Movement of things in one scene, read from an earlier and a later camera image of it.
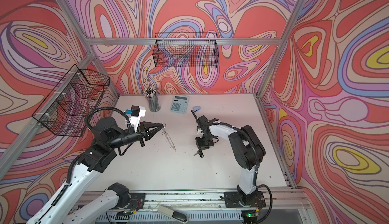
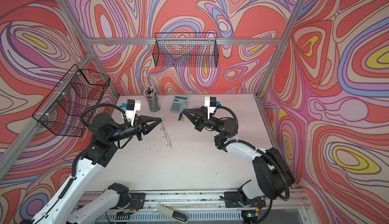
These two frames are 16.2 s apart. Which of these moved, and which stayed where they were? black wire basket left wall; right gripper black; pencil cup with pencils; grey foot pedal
Moved: right gripper black
Stayed: pencil cup with pencils; grey foot pedal; black wire basket left wall
